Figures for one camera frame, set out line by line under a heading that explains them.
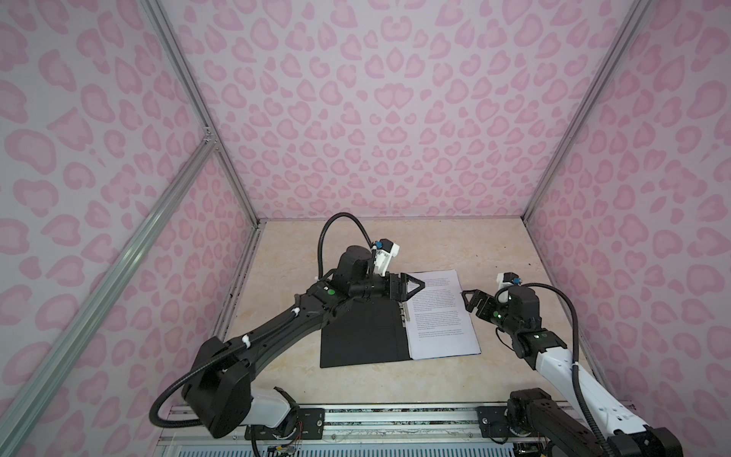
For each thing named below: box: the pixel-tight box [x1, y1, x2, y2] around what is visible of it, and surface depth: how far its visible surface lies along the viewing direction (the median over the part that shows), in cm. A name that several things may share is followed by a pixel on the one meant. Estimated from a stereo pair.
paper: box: [405, 269, 482, 361], surface depth 92 cm
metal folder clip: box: [397, 300, 411, 330], surface depth 95 cm
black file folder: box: [319, 298, 412, 369], surface depth 88 cm
